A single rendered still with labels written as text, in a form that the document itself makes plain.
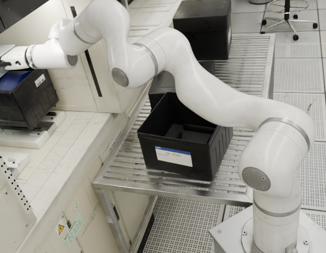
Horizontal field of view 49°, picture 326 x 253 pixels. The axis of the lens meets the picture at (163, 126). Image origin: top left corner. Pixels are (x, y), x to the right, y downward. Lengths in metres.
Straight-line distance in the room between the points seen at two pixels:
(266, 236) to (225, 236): 0.16
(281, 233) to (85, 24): 0.74
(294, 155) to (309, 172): 1.61
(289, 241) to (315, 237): 0.13
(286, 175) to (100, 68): 0.88
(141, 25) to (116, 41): 1.46
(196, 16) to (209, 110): 1.15
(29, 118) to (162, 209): 1.12
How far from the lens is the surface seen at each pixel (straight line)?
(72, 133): 1.48
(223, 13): 1.92
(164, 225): 2.14
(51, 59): 1.24
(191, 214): 2.17
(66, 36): 1.09
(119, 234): 1.61
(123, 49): 0.85
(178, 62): 0.89
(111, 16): 0.92
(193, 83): 0.84
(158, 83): 1.67
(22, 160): 1.40
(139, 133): 1.26
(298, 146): 0.81
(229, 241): 1.12
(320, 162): 2.48
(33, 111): 1.42
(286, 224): 0.98
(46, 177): 1.32
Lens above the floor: 1.69
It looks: 37 degrees down
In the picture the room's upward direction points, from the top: 11 degrees counter-clockwise
